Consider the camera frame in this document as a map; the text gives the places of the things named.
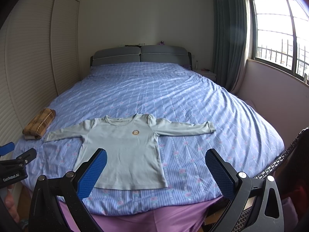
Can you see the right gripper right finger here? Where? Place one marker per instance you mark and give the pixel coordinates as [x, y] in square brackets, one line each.
[254, 204]

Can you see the light green long-sleeve shirt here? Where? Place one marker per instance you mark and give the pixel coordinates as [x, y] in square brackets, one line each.
[133, 157]

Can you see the white nightstand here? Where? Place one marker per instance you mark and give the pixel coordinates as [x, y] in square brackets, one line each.
[207, 73]

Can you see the brown plaid folded garment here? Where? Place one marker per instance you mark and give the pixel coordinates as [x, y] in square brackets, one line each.
[37, 127]

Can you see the purple bed skirt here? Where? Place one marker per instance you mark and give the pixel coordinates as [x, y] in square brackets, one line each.
[169, 218]

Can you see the person's left hand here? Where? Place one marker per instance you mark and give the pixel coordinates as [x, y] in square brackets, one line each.
[10, 205]

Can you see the grey upholstered headboard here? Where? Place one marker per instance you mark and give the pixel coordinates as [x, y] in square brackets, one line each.
[147, 53]

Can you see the blue striped floral bedsheet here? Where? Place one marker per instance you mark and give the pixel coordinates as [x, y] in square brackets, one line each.
[242, 137]

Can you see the beige louvered wardrobe doors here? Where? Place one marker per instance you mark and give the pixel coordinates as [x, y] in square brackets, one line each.
[38, 60]

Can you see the teal green curtain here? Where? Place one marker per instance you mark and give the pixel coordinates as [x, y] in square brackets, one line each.
[230, 46]

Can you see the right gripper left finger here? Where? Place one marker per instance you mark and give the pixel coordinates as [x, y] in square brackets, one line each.
[45, 211]

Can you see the window with metal railing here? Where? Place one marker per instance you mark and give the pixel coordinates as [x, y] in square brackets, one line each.
[280, 36]

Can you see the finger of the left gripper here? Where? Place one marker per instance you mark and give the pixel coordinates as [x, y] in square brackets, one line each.
[20, 161]
[7, 148]

